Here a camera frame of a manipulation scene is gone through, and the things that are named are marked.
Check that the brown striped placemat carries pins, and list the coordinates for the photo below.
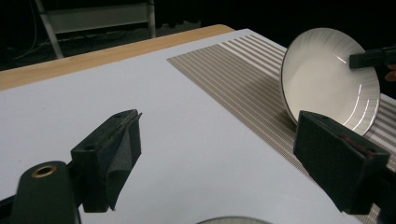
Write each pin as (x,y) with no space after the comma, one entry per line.
(249,81)

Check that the white plate dark rim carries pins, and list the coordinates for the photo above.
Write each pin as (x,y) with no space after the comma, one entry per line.
(233,220)
(327,81)

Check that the white board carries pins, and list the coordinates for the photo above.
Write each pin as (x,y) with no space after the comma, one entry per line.
(193,149)

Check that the white metal stand frame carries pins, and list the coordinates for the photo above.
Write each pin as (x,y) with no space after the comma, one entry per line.
(99,17)

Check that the wooden table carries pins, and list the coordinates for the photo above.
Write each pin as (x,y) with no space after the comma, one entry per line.
(93,59)

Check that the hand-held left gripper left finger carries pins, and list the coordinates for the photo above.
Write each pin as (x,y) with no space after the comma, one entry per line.
(106,155)

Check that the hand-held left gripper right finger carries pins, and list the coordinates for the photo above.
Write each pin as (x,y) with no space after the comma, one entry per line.
(336,155)

